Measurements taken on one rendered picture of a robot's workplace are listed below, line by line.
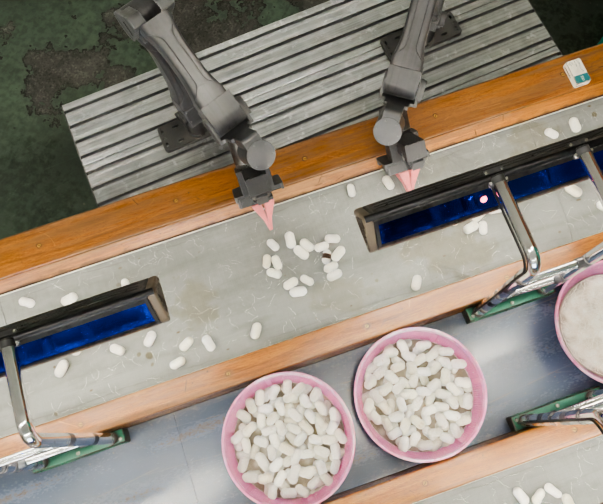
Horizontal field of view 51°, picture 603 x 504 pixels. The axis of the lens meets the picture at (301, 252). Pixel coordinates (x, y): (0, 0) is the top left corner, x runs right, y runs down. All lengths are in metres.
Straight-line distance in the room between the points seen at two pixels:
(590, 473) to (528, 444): 0.14
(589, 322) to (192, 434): 0.88
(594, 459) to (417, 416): 0.35
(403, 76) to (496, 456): 0.77
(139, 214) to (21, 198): 1.06
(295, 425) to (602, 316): 0.68
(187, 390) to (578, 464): 0.79
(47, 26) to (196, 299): 1.63
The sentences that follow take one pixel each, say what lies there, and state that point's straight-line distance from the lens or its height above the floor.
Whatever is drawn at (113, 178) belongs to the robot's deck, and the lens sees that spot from 1.61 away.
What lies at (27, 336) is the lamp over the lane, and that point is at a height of 1.11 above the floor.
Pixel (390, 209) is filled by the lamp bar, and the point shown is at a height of 1.11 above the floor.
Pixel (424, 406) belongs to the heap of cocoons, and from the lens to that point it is 1.38.
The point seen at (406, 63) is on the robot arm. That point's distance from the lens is 1.32.
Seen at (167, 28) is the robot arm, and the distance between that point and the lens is 1.26.
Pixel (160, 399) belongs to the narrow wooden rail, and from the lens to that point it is 1.36.
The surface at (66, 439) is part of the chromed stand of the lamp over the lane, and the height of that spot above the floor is 0.99.
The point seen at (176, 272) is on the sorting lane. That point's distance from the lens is 1.42.
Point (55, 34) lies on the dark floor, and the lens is 2.74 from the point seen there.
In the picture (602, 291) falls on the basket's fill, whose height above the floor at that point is 0.73.
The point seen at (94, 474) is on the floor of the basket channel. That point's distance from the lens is 1.50.
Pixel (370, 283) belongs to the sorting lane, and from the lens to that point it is 1.39.
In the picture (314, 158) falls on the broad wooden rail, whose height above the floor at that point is 0.76.
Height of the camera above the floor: 2.09
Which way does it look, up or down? 74 degrees down
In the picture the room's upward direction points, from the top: 7 degrees counter-clockwise
